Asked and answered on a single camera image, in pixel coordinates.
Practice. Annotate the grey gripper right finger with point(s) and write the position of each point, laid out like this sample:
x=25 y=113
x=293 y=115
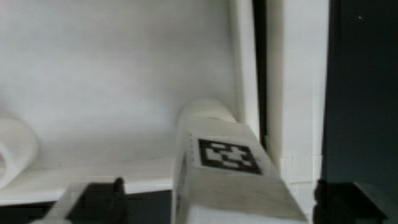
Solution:
x=348 y=205

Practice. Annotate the white square table top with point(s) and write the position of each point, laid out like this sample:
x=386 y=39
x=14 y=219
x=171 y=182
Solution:
x=108 y=61

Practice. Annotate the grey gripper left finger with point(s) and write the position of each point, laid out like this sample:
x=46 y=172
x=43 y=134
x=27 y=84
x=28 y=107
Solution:
x=89 y=205

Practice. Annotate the white table leg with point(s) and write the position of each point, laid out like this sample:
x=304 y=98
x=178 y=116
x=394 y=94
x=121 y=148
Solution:
x=227 y=191

